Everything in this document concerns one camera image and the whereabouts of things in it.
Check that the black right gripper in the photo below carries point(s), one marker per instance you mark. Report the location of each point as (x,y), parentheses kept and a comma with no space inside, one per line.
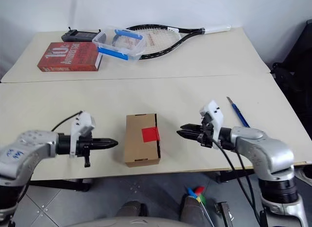
(207,136)

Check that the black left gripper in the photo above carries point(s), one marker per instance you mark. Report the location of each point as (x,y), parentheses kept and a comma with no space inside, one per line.
(84,145)

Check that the cardboard box with red tape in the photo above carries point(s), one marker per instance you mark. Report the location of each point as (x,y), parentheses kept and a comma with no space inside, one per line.
(140,149)

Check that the blue utility knife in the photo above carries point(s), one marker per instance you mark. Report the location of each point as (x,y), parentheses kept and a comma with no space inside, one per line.
(240,116)

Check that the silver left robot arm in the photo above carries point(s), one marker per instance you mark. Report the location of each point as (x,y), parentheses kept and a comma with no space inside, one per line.
(26,151)

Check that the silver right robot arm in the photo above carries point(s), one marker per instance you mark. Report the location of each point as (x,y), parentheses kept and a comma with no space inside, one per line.
(268,153)

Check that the multicoloured toy pinwheel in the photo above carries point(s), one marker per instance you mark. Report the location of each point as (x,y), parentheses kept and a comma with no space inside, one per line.
(198,194)

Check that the dark brown rounded shape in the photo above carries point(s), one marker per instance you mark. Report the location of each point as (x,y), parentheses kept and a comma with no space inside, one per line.
(191,211)
(130,208)

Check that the black and white tennis racket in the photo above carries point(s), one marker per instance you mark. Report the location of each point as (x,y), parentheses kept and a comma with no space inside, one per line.
(168,48)

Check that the clear container with blue clips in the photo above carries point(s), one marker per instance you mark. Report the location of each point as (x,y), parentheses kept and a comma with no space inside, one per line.
(114,52)

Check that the red hardcover book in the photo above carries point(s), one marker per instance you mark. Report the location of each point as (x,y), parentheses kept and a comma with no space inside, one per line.
(65,57)

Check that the black handheld controller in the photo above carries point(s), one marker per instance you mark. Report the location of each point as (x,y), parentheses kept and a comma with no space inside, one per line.
(78,36)

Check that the black chair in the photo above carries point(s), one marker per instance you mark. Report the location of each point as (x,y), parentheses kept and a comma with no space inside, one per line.
(297,78)

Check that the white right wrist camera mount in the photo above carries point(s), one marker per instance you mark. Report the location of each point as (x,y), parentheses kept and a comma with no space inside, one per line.
(215,114)

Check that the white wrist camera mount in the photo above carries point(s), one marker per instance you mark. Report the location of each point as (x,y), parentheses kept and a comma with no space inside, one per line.
(215,114)
(80,124)

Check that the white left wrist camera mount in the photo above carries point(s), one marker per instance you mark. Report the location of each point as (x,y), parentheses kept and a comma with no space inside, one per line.
(80,124)

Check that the black table leg frame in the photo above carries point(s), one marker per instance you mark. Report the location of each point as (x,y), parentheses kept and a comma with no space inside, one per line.
(234,175)
(61,184)

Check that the metal bracket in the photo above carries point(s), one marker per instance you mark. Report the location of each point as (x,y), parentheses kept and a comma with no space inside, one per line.
(224,213)

